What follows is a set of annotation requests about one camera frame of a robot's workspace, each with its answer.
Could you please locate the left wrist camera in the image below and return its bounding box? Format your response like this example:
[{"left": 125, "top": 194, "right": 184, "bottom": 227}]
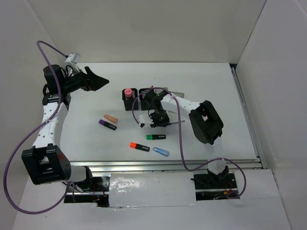
[{"left": 65, "top": 52, "right": 81, "bottom": 68}]

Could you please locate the white front cover plate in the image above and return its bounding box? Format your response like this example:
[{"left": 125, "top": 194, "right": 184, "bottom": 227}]
[{"left": 109, "top": 172, "right": 197, "bottom": 207}]

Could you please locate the orange highlighter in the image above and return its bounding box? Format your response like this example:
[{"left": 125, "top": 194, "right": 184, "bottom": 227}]
[{"left": 130, "top": 142, "right": 150, "bottom": 152}]

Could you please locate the purple highlighter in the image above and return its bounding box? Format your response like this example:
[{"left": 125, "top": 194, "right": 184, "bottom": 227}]
[{"left": 98, "top": 119, "right": 117, "bottom": 130}]

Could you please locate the pink capped pen tube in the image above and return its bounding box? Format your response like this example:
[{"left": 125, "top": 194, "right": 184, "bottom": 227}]
[{"left": 124, "top": 88, "right": 133, "bottom": 101}]

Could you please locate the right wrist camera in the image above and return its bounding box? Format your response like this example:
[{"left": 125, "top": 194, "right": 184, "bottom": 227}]
[{"left": 137, "top": 115, "right": 154, "bottom": 128}]

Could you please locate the black container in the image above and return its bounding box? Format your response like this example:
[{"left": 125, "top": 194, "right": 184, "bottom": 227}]
[
  {"left": 122, "top": 88, "right": 139, "bottom": 111},
  {"left": 139, "top": 88, "right": 154, "bottom": 111}
]

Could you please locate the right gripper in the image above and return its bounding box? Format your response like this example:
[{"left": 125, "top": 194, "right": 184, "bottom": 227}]
[{"left": 149, "top": 109, "right": 170, "bottom": 127}]

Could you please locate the green highlighter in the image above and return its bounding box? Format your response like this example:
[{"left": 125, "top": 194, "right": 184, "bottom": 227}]
[{"left": 146, "top": 134, "right": 166, "bottom": 140}]

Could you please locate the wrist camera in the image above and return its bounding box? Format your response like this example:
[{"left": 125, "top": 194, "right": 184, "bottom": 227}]
[
  {"left": 65, "top": 52, "right": 81, "bottom": 68},
  {"left": 137, "top": 115, "right": 154, "bottom": 128}
]

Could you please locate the orange eraser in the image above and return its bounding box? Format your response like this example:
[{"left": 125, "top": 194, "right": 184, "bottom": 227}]
[{"left": 104, "top": 114, "right": 118, "bottom": 123}]

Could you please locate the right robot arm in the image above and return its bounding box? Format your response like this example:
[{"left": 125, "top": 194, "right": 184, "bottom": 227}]
[{"left": 144, "top": 90, "right": 224, "bottom": 145}]

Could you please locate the white container far right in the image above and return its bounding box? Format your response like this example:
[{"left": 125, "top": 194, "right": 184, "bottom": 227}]
[{"left": 172, "top": 92, "right": 184, "bottom": 98}]

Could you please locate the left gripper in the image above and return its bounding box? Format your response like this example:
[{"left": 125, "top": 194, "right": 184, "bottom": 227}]
[{"left": 62, "top": 67, "right": 109, "bottom": 93}]

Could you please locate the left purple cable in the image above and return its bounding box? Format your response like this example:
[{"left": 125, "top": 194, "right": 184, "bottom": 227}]
[{"left": 3, "top": 41, "right": 77, "bottom": 214}]

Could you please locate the blue eraser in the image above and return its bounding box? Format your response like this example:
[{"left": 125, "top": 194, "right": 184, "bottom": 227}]
[{"left": 153, "top": 147, "right": 169, "bottom": 157}]

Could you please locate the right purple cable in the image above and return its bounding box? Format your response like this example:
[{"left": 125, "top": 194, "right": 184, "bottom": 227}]
[{"left": 131, "top": 87, "right": 246, "bottom": 199}]

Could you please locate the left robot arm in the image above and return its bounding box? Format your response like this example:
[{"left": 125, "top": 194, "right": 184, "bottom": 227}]
[{"left": 22, "top": 65, "right": 109, "bottom": 191}]

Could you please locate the aluminium front rail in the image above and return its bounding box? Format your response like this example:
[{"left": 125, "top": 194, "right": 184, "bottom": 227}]
[{"left": 71, "top": 158, "right": 263, "bottom": 175}]

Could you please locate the white container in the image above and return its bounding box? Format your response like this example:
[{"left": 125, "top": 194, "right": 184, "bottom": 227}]
[
  {"left": 172, "top": 92, "right": 184, "bottom": 98},
  {"left": 154, "top": 87, "right": 168, "bottom": 94}
]

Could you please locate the purple cable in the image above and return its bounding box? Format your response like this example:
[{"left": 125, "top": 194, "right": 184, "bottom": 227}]
[
  {"left": 3, "top": 41, "right": 77, "bottom": 214},
  {"left": 131, "top": 87, "right": 246, "bottom": 199}
]

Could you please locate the black container far left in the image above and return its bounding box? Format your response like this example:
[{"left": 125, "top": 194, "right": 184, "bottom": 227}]
[{"left": 122, "top": 88, "right": 139, "bottom": 111}]

